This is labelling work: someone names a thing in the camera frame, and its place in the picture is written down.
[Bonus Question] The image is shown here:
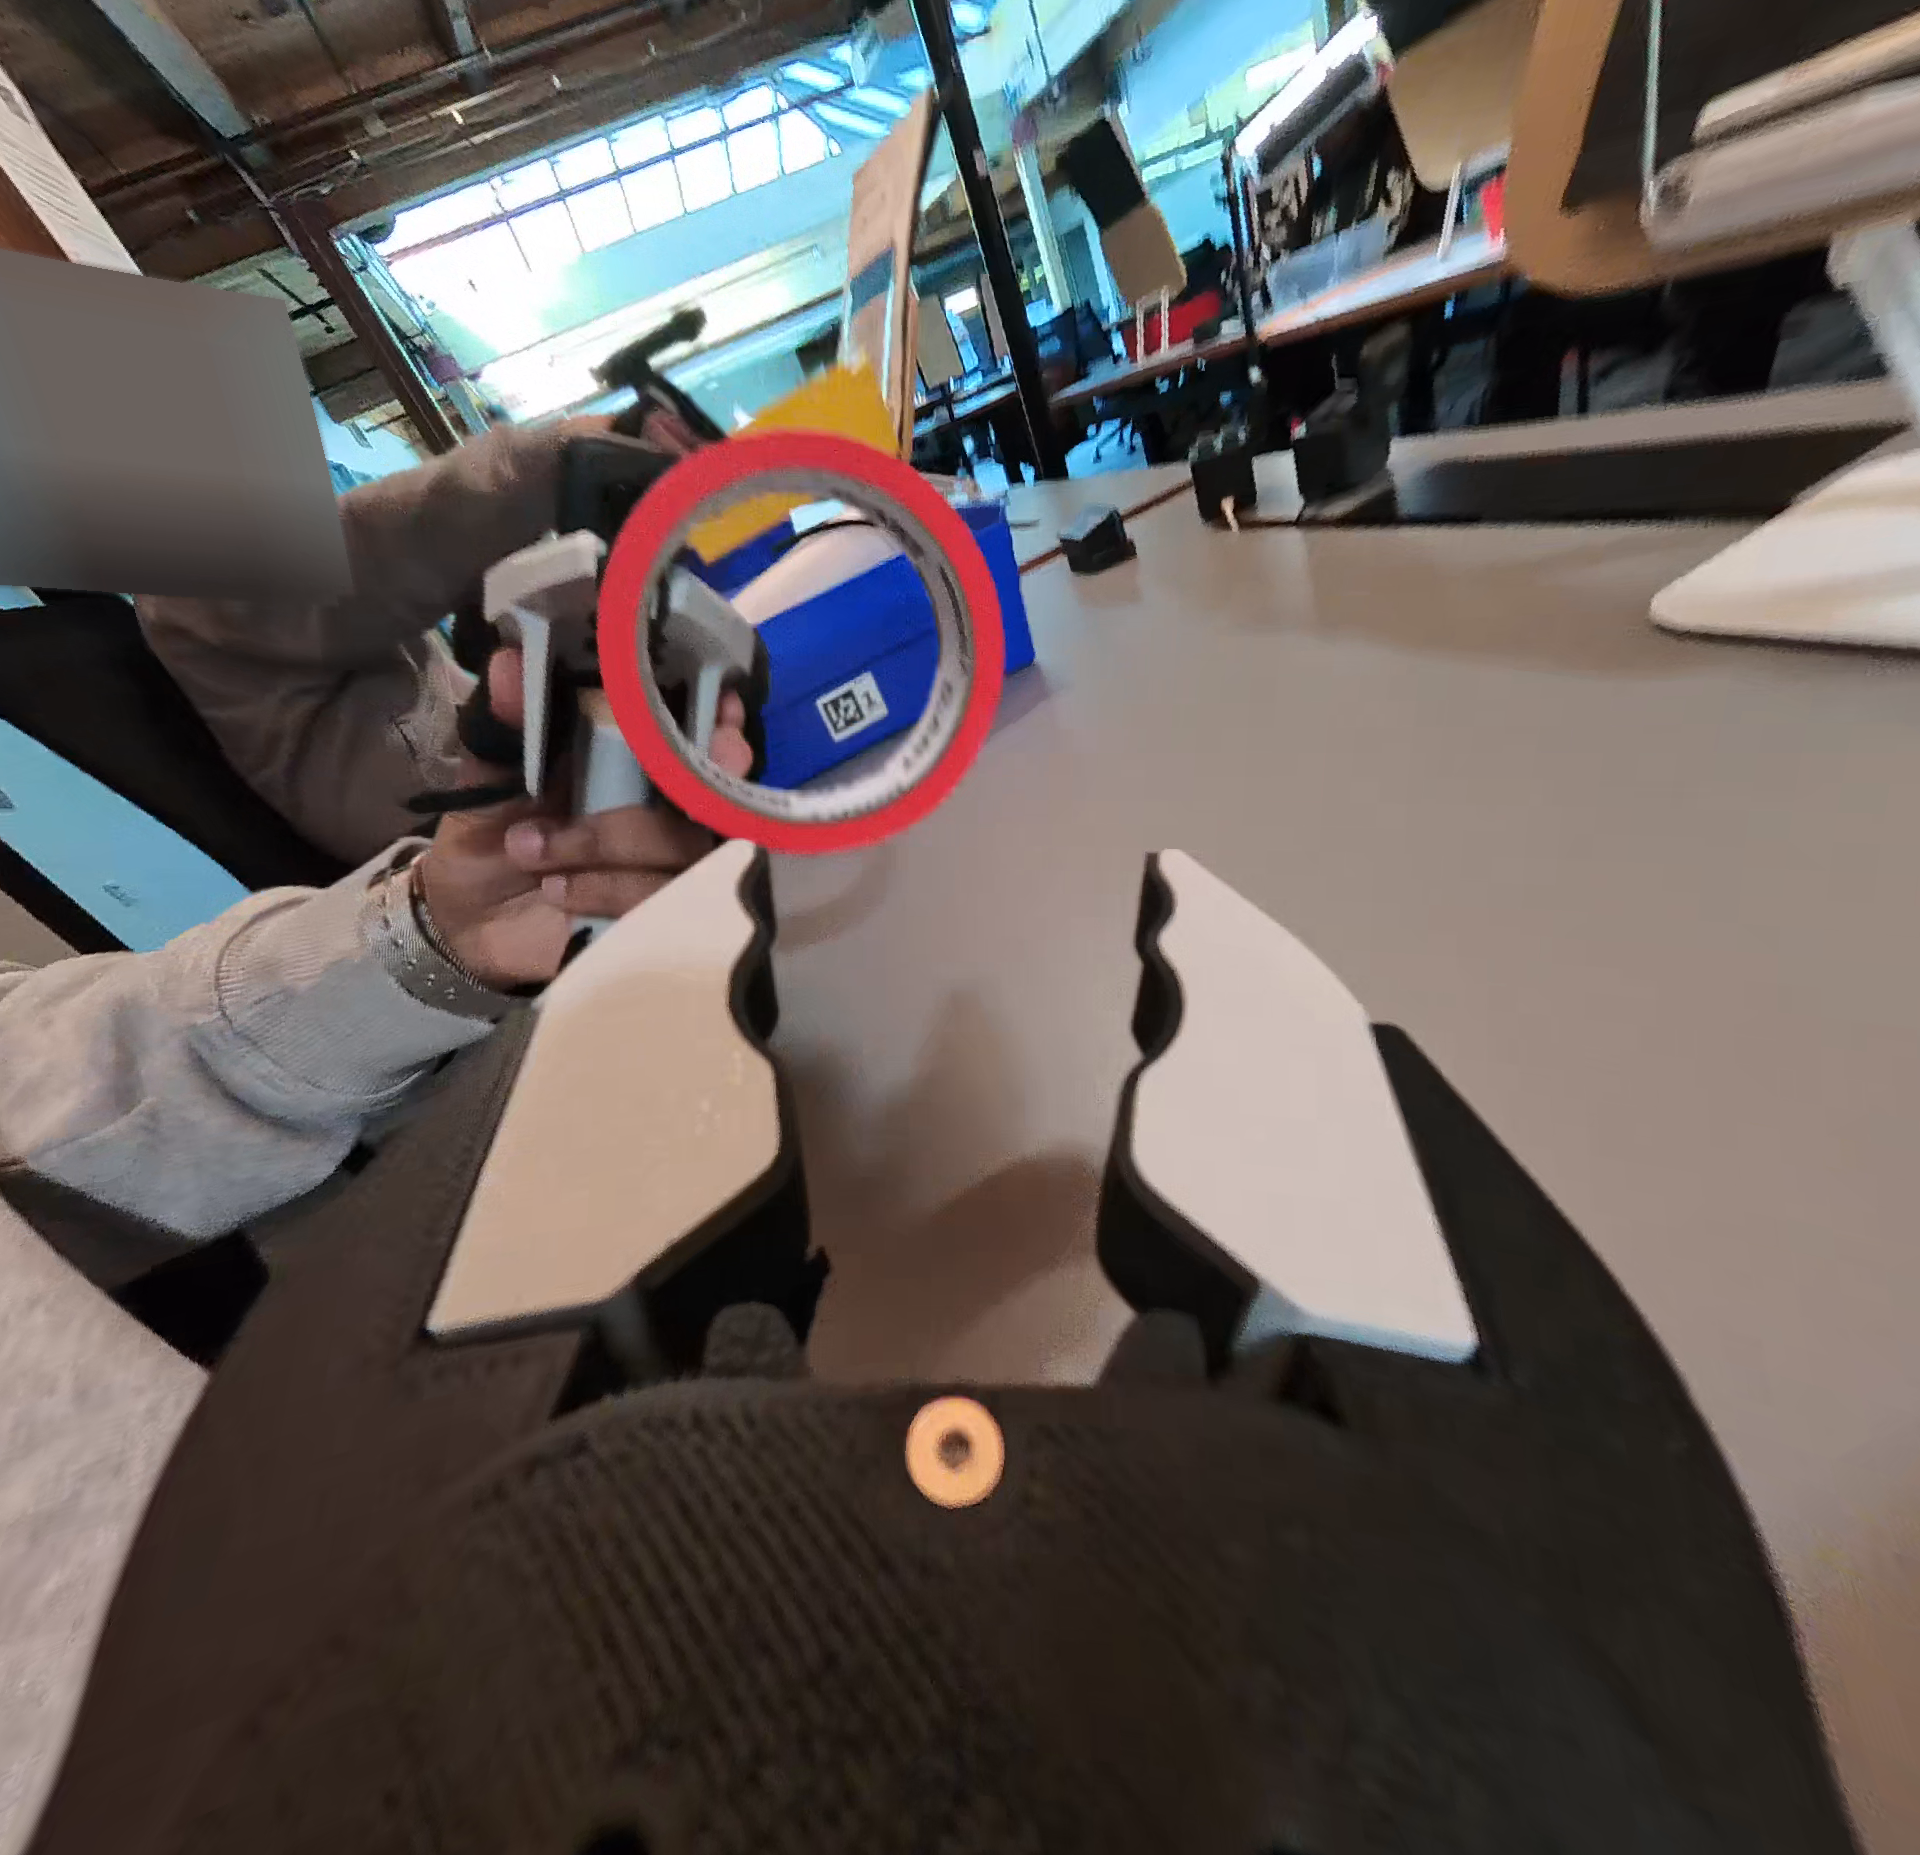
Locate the silver wristwatch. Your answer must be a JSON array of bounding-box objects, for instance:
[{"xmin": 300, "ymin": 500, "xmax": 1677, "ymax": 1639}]
[{"xmin": 365, "ymin": 862, "xmax": 520, "ymax": 1020}]

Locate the cardboard-framed computer monitor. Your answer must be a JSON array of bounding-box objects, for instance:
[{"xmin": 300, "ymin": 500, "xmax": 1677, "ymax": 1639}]
[{"xmin": 1504, "ymin": 0, "xmax": 1920, "ymax": 300}]

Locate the grey desk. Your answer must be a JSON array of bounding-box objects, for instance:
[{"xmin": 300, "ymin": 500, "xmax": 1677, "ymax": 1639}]
[{"xmin": 571, "ymin": 412, "xmax": 1920, "ymax": 1855}]

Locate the grey flat base plate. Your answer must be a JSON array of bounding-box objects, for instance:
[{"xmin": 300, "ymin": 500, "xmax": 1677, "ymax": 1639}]
[{"xmin": 1384, "ymin": 378, "xmax": 1911, "ymax": 526}]

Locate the blue plastic bin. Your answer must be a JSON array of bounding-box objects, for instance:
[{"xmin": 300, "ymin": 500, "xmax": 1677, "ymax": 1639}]
[{"xmin": 683, "ymin": 498, "xmax": 1043, "ymax": 792}]

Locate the yellow packet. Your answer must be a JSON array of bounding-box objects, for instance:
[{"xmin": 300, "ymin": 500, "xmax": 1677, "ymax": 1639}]
[{"xmin": 687, "ymin": 362, "xmax": 907, "ymax": 568}]

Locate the background wooden-edged desk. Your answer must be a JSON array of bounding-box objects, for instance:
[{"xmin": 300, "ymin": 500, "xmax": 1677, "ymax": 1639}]
[{"xmin": 1050, "ymin": 242, "xmax": 1515, "ymax": 432}]

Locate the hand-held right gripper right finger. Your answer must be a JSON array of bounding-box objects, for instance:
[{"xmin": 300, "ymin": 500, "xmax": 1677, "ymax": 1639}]
[{"xmin": 1095, "ymin": 848, "xmax": 1485, "ymax": 1373}]

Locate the person's grey sweatshirt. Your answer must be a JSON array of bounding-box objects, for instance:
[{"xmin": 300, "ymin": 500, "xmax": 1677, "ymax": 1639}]
[{"xmin": 0, "ymin": 1195, "xmax": 213, "ymax": 1855}]

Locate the red tape roll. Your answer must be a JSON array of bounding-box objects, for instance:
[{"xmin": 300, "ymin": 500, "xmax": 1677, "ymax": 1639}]
[{"xmin": 594, "ymin": 430, "xmax": 1012, "ymax": 856}]

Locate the black pole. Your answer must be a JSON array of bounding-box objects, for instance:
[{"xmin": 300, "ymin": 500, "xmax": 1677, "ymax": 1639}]
[{"xmin": 889, "ymin": 0, "xmax": 1072, "ymax": 480}]

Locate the black boxy device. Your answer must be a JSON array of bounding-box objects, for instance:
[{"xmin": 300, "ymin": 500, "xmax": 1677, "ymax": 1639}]
[{"xmin": 1291, "ymin": 390, "xmax": 1392, "ymax": 502}]

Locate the cardboard-backed monitor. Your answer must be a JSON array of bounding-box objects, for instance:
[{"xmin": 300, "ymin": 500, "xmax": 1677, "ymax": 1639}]
[{"xmin": 1050, "ymin": 116, "xmax": 1191, "ymax": 298}]

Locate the cardboard panel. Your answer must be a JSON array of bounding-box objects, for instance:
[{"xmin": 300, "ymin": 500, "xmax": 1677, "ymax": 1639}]
[{"xmin": 841, "ymin": 86, "xmax": 945, "ymax": 460}]

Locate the black power adapter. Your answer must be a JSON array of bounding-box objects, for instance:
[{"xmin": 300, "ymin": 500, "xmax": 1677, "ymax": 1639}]
[{"xmin": 1189, "ymin": 422, "xmax": 1263, "ymax": 526}]

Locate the person's left hand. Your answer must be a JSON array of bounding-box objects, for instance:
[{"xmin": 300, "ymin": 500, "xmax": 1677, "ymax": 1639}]
[{"xmin": 416, "ymin": 648, "xmax": 756, "ymax": 992}]

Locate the black office chair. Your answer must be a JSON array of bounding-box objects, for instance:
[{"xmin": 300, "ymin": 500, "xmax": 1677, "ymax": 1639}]
[{"xmin": 0, "ymin": 588, "xmax": 355, "ymax": 958}]

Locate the person's left forearm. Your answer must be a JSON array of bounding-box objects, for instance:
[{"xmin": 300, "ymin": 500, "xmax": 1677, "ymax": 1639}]
[{"xmin": 0, "ymin": 836, "xmax": 504, "ymax": 1245}]

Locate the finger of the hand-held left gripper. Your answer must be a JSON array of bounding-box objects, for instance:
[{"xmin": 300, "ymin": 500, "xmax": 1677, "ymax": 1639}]
[
  {"xmin": 480, "ymin": 530, "xmax": 613, "ymax": 808},
  {"xmin": 656, "ymin": 562, "xmax": 775, "ymax": 778}
]

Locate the white roll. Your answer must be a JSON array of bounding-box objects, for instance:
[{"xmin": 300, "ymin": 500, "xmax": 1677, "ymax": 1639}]
[{"xmin": 746, "ymin": 518, "xmax": 907, "ymax": 620}]

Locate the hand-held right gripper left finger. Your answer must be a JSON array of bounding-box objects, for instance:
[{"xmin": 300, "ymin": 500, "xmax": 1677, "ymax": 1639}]
[{"xmin": 424, "ymin": 840, "xmax": 831, "ymax": 1369}]

